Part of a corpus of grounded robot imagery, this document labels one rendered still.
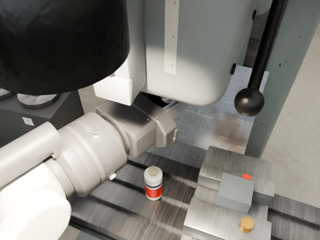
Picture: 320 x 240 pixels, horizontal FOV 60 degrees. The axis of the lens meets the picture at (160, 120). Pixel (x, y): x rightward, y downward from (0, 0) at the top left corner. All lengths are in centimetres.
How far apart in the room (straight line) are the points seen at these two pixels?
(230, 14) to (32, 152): 23
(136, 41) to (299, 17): 53
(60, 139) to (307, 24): 59
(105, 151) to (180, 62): 14
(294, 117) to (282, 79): 158
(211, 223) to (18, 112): 45
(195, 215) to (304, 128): 186
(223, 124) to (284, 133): 143
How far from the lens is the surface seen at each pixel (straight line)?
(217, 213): 55
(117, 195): 69
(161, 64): 28
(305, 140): 225
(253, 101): 28
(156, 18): 25
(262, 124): 92
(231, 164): 66
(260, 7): 44
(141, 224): 65
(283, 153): 210
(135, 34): 25
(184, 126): 84
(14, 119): 69
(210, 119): 83
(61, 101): 65
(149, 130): 37
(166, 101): 41
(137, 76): 27
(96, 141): 34
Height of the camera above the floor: 152
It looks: 46 degrees down
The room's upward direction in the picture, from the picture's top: straight up
